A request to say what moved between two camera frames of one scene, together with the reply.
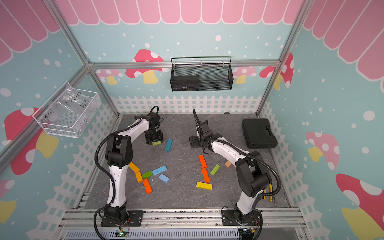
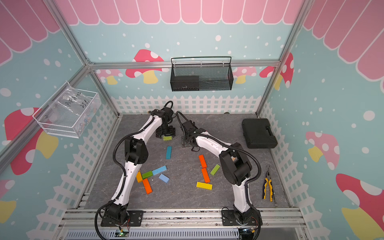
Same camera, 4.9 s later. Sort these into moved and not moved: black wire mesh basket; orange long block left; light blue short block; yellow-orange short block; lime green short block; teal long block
Moved: lime green short block; teal long block
Not moved: light blue short block; yellow-orange short block; black wire mesh basket; orange long block left
